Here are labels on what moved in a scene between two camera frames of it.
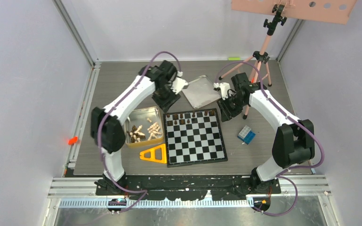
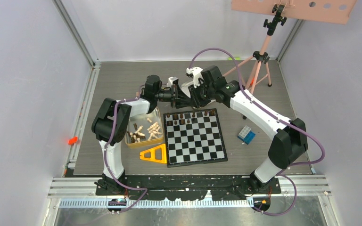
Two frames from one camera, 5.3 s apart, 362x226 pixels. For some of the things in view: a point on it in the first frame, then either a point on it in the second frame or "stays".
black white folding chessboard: (194, 137) stays
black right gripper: (227, 114) → (194, 95)
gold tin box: (143, 125) stays
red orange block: (72, 141) stays
